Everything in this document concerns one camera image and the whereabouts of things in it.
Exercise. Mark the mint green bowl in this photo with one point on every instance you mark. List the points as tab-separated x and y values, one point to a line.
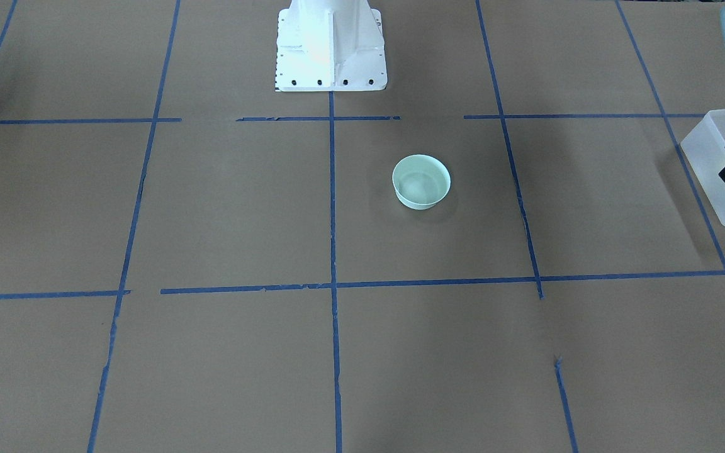
420	181

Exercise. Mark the clear plastic storage box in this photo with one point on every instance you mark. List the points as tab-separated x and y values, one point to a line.
705	150

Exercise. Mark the white pedestal column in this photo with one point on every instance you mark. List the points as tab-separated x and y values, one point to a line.
330	46

